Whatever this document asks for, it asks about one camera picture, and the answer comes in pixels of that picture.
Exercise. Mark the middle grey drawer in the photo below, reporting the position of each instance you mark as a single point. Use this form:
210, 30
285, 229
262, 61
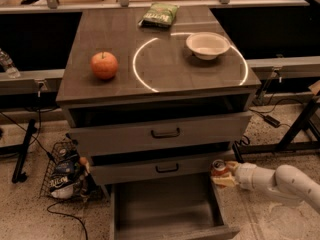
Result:
159, 168

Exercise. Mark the black left table leg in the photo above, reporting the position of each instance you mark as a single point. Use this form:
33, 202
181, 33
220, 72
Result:
18, 175

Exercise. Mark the red apple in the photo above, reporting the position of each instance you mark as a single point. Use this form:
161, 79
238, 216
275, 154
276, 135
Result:
104, 65

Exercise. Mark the top grey drawer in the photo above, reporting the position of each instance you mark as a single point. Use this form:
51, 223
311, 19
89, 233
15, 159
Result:
154, 135

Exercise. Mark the bottom grey open drawer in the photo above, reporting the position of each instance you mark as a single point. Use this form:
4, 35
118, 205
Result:
176, 208

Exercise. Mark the dark chip bag in basket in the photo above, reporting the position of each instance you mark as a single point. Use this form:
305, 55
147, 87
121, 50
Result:
64, 174

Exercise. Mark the grey three-drawer cabinet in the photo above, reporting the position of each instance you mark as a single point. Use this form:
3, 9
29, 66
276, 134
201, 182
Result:
158, 78

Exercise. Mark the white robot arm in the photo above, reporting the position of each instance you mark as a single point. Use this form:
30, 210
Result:
286, 184

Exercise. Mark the black wire basket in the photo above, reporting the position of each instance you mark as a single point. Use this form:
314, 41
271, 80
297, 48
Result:
84, 185

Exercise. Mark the white bowl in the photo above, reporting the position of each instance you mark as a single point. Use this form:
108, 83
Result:
207, 45

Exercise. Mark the red coke can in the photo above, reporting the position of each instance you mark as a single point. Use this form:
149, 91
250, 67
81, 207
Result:
218, 168

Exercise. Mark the green chip bag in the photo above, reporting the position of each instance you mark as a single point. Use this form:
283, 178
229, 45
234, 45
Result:
159, 15

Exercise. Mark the black power adapter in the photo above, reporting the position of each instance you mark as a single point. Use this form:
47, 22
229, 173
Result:
271, 121

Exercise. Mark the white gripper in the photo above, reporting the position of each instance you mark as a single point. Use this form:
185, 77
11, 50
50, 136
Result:
247, 174

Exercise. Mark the black right table frame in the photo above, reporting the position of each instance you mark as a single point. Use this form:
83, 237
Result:
286, 143

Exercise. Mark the clear plastic water bottle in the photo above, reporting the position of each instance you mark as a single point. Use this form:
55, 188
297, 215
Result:
8, 65

